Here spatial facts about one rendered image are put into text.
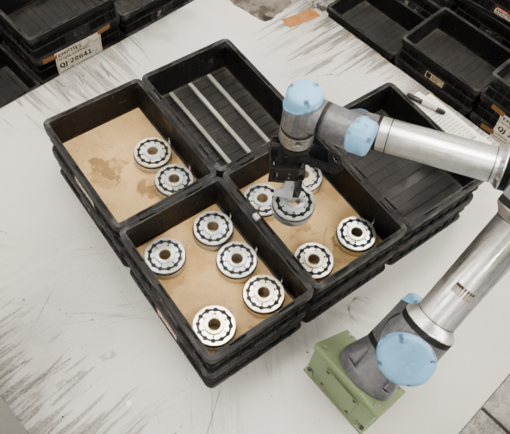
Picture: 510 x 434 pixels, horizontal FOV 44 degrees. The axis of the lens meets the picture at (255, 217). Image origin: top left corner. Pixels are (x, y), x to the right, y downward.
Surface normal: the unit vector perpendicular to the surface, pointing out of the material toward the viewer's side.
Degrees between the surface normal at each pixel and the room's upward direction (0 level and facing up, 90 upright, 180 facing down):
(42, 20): 0
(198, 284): 0
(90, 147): 0
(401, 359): 54
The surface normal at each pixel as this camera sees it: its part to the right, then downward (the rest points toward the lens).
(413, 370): -0.36, 0.28
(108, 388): 0.07, -0.52
